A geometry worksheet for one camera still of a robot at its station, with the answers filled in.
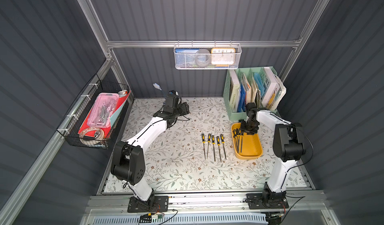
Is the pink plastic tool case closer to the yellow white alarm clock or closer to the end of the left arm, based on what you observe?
the end of the left arm

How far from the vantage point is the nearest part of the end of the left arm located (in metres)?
0.68

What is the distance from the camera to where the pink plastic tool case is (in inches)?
27.3
